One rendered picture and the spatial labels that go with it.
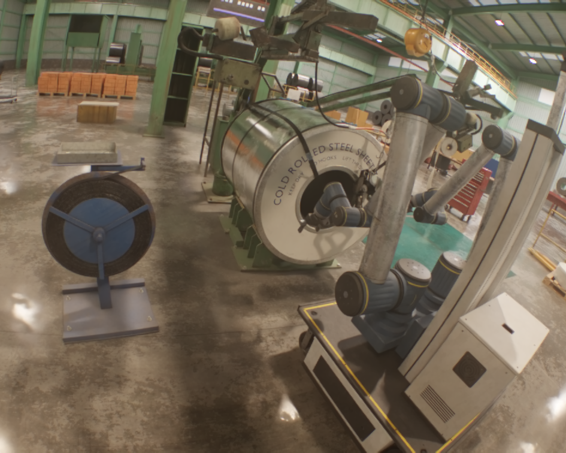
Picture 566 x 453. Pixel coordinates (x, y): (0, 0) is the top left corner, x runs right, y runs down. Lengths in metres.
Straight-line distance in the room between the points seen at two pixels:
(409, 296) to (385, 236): 0.36
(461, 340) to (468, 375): 0.16
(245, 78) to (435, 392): 1.72
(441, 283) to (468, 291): 0.46
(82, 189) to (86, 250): 0.35
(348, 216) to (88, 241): 1.39
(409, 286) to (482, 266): 0.35
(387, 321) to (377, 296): 0.30
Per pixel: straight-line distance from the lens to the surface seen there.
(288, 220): 2.27
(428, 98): 1.26
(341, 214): 1.58
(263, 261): 2.66
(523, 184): 1.34
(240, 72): 1.51
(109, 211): 1.67
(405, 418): 1.62
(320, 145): 2.14
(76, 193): 1.63
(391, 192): 1.23
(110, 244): 1.77
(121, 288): 2.32
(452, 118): 1.41
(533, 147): 1.36
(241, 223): 3.13
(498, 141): 1.82
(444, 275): 1.86
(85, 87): 12.63
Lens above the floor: 1.52
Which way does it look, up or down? 26 degrees down
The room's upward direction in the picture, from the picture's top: 16 degrees clockwise
